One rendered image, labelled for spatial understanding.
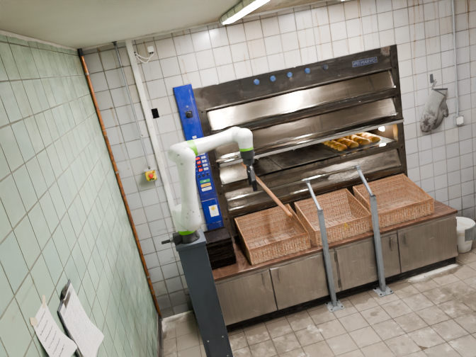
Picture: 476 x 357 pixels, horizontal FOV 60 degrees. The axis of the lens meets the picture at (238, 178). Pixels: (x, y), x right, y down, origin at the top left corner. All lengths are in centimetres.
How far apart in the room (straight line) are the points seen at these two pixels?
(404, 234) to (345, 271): 63
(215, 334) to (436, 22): 338
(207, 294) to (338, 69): 233
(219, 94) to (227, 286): 167
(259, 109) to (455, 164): 219
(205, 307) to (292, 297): 108
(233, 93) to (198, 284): 172
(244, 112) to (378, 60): 136
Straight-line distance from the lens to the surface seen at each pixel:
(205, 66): 366
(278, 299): 379
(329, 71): 397
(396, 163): 440
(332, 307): 396
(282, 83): 382
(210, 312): 302
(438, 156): 467
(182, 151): 247
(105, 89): 366
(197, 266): 283
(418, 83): 441
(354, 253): 386
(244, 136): 264
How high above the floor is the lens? 233
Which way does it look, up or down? 17 degrees down
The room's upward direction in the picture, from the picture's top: 12 degrees counter-clockwise
